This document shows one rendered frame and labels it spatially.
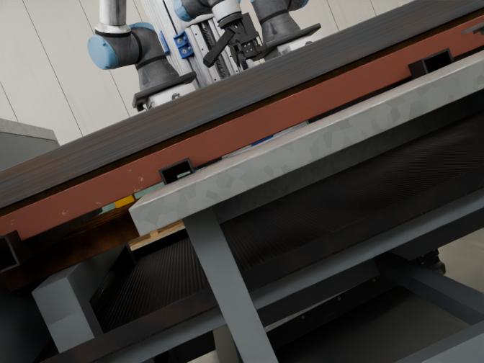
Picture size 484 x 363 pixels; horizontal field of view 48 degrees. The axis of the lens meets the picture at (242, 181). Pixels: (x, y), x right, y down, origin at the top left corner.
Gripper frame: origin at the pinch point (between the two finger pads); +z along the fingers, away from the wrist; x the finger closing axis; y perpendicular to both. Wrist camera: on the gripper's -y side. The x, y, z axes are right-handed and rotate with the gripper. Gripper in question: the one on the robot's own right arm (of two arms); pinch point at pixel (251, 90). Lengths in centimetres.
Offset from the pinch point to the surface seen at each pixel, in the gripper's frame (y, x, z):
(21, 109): -271, 944, -200
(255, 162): -18, -94, 13
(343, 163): 20.9, 16.4, 31.0
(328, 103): 1, -62, 11
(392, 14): 16, -62, 1
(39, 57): -201, 954, -281
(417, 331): 21, 11, 88
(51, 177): -45, -62, 5
